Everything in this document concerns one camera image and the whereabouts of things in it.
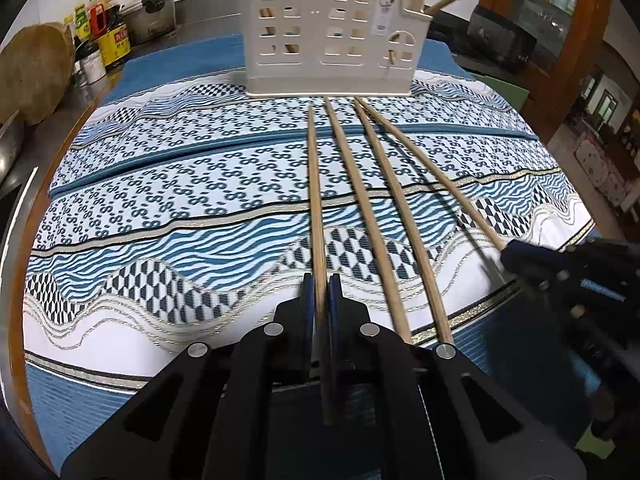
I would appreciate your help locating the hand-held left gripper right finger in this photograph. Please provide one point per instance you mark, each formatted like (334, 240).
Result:
(334, 300)

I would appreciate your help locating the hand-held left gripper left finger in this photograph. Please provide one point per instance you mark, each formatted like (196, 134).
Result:
(307, 300)

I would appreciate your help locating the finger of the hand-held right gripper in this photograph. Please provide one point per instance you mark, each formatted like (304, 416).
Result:
(522, 262)

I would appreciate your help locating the white house-shaped utensil holder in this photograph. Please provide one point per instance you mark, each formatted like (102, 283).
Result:
(320, 75)

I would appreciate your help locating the floral printed box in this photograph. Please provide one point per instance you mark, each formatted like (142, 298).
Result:
(600, 170)

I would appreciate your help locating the blue patterned placemat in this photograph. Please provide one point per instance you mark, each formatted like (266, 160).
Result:
(200, 125)
(175, 240)

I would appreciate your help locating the wooden glass-door cabinet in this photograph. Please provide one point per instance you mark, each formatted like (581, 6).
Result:
(565, 60)

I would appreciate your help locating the black countertop appliance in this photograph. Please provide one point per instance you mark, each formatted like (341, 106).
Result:
(500, 40)

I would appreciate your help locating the yellow-labelled sauce bottle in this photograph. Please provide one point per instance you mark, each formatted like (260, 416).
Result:
(115, 42)

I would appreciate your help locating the steel cooking pot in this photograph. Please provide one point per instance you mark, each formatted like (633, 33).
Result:
(150, 15)

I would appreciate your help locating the black-capped small jar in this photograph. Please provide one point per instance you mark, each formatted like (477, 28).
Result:
(84, 50)

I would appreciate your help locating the round wooden chopping board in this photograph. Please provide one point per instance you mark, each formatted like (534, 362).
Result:
(35, 70)

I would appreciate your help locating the green-labelled condiment bottle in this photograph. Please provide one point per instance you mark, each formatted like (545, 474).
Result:
(81, 20)

